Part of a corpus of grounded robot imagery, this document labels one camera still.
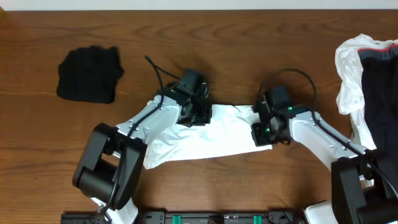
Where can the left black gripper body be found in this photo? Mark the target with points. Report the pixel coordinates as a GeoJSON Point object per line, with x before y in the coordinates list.
{"type": "Point", "coordinates": [199, 115]}

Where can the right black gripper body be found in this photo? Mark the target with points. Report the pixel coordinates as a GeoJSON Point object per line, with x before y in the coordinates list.
{"type": "Point", "coordinates": [266, 134]}

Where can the white robot print t-shirt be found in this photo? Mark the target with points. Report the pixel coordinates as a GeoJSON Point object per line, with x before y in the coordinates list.
{"type": "Point", "coordinates": [227, 134]}

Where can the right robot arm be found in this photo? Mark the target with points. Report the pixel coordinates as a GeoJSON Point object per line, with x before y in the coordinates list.
{"type": "Point", "coordinates": [363, 181]}

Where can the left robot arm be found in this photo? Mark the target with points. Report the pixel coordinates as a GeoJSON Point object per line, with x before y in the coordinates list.
{"type": "Point", "coordinates": [109, 168]}

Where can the plain white t-shirt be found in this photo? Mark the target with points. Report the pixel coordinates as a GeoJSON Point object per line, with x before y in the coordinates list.
{"type": "Point", "coordinates": [350, 100]}

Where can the folded black cloth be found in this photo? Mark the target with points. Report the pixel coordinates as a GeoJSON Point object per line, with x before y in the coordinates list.
{"type": "Point", "coordinates": [90, 74]}

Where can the dark navy garment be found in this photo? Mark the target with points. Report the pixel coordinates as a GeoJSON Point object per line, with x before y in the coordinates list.
{"type": "Point", "coordinates": [379, 85]}

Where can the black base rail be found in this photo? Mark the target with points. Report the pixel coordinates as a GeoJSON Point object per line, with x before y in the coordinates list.
{"type": "Point", "coordinates": [159, 217]}

